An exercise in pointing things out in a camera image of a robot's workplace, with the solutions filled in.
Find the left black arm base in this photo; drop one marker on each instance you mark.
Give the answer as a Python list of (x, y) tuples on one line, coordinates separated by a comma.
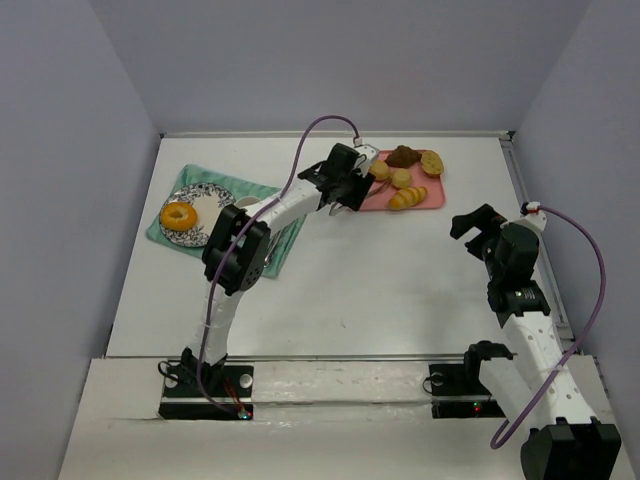
[(228, 398)]

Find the blue floral plate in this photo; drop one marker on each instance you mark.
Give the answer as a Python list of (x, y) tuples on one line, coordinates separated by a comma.
[(208, 199)]

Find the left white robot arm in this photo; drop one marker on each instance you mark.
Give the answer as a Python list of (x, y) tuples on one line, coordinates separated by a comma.
[(235, 254)]

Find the brown chocolate bread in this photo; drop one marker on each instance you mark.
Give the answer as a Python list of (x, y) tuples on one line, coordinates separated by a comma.
[(403, 157)]

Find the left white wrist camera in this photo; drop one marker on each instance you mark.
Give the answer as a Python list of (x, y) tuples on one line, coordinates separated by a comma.
[(367, 154)]

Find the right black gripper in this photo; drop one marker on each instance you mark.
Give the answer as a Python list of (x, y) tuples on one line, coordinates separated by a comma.
[(480, 228)]

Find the striped croissant roll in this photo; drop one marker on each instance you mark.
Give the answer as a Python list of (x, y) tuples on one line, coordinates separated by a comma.
[(407, 198)]

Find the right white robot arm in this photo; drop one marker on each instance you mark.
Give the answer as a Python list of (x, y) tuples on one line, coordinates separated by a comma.
[(528, 375)]

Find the metal spoon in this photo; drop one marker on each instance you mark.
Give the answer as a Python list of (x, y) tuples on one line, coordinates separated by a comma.
[(270, 249)]

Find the orange bagel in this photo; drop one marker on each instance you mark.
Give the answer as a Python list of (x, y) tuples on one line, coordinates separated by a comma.
[(178, 216)]

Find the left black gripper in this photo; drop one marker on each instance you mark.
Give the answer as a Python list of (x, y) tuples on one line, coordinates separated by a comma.
[(353, 190)]

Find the green cloth placemat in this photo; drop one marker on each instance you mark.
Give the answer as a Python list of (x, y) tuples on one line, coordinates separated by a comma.
[(194, 181)]

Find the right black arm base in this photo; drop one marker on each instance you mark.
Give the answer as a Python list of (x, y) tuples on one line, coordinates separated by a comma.
[(453, 396)]

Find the round muffin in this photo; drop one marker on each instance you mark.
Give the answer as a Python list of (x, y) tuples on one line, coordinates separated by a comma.
[(380, 170), (401, 178)]

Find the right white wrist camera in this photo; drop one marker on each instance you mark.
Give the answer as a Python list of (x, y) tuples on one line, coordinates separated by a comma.
[(533, 217)]

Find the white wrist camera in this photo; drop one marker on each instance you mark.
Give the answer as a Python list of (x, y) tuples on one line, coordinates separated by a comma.
[(367, 154), (533, 217)]

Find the metal tongs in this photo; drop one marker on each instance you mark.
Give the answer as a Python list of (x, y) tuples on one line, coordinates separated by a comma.
[(336, 208)]

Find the seeded bread slice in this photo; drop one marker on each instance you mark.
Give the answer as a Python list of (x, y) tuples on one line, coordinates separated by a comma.
[(432, 164)]

